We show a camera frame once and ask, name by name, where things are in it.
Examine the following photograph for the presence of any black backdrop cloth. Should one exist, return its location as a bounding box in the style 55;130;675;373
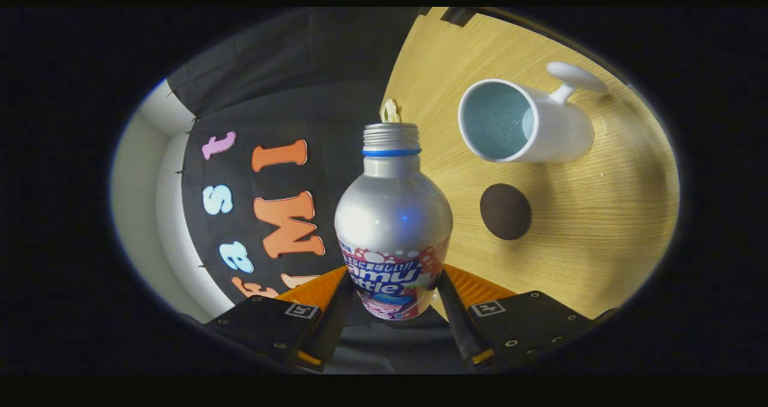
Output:
165;8;475;375

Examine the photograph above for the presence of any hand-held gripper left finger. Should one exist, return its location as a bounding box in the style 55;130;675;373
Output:
204;266;358;372

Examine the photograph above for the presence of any dark round coaster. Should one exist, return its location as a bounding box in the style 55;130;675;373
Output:
479;183;533;241

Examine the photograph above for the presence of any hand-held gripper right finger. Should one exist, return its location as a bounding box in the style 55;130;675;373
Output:
436;264;619;369

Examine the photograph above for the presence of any wooden table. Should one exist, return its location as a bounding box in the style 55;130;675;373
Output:
380;8;680;321

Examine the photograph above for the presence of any silver juice bottle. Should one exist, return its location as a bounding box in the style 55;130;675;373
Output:
334;122;454;321

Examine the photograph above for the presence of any white cup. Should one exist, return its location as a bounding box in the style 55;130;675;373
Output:
458;62;608;164

